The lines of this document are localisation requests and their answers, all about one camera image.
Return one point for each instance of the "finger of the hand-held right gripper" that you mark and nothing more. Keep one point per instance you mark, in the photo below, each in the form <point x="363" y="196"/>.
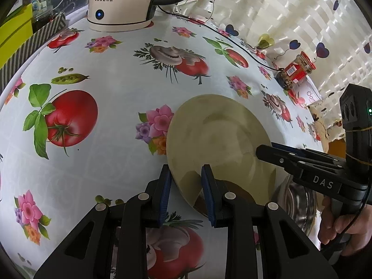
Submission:
<point x="283" y="147"/>
<point x="270" y="154"/>

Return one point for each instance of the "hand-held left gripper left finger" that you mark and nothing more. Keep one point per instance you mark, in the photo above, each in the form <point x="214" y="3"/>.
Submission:
<point x="165" y="191"/>

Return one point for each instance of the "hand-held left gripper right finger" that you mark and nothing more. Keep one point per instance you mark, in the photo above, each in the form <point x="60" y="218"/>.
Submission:
<point x="207" y="191"/>

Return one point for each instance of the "stainless steel bowl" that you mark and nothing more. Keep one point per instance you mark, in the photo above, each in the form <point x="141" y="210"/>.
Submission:
<point x="299" y="206"/>

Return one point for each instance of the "person's right hand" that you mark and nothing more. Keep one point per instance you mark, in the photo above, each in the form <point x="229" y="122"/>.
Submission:
<point x="357" y="229"/>

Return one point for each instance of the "white yogurt tub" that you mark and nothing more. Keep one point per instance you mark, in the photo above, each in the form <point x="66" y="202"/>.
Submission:
<point x="311" y="93"/>

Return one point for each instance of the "red lid sauce jar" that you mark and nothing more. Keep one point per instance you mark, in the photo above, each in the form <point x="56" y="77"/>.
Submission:
<point x="293" y="74"/>

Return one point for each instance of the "cream heart print curtain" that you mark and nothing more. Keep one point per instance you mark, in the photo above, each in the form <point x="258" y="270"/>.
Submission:
<point x="290" y="11"/>

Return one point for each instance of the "vegetable flower print tablecloth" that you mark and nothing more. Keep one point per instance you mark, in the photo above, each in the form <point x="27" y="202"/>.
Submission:
<point x="116" y="64"/>

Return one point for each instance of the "kettle power base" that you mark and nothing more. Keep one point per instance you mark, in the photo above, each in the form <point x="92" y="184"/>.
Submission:
<point x="122" y="27"/>

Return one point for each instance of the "cream electric kettle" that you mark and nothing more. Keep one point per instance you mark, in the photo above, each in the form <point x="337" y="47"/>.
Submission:
<point x="122" y="0"/>

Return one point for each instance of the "black white striped box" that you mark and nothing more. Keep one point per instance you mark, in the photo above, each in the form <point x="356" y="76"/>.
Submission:
<point x="40" y="37"/>

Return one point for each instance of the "lime green box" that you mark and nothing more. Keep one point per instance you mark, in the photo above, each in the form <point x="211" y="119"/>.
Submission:
<point x="14" y="35"/>

